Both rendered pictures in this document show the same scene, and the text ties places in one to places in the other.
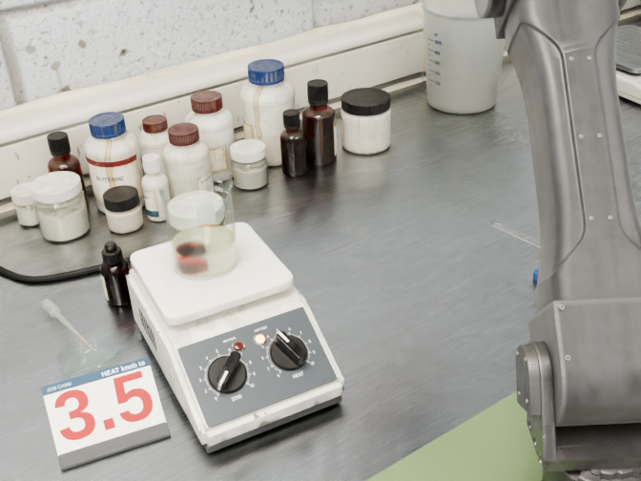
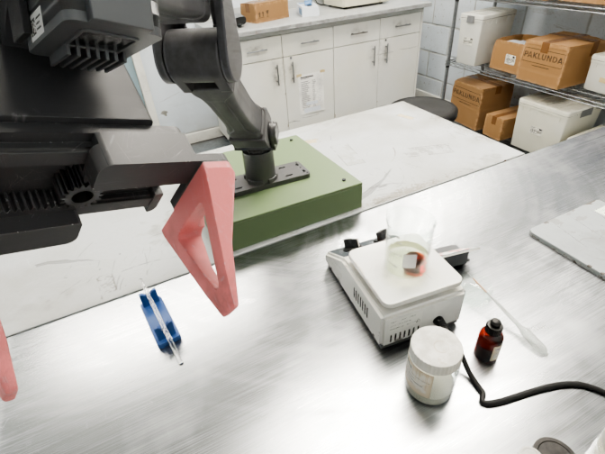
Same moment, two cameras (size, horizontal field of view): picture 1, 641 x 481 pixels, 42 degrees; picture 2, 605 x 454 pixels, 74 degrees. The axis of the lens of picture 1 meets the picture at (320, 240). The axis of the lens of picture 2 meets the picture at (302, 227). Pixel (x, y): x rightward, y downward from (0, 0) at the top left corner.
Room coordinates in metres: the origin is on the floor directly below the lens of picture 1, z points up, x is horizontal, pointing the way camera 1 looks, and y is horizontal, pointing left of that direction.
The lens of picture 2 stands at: (1.06, 0.03, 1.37)
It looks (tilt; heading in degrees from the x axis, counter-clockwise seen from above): 36 degrees down; 189
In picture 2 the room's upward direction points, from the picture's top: 4 degrees counter-clockwise
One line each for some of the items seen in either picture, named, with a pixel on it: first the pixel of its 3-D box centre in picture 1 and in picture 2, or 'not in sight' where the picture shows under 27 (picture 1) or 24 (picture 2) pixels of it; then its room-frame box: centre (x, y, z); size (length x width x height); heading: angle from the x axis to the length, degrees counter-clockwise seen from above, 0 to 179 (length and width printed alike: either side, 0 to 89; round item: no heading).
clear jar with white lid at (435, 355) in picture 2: not in sight; (432, 366); (0.75, 0.13, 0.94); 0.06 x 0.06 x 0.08
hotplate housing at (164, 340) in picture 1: (225, 323); (391, 277); (0.60, 0.09, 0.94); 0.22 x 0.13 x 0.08; 26
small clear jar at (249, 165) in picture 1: (249, 164); not in sight; (0.94, 0.09, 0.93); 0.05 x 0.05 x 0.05
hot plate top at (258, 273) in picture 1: (210, 269); (402, 267); (0.62, 0.10, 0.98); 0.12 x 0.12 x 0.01; 26
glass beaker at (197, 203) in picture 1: (203, 228); (406, 244); (0.63, 0.10, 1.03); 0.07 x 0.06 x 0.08; 41
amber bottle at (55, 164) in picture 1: (65, 171); not in sight; (0.91, 0.31, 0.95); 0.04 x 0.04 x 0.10
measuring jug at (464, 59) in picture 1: (471, 55); not in sight; (1.17, -0.24, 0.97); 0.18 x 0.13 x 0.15; 43
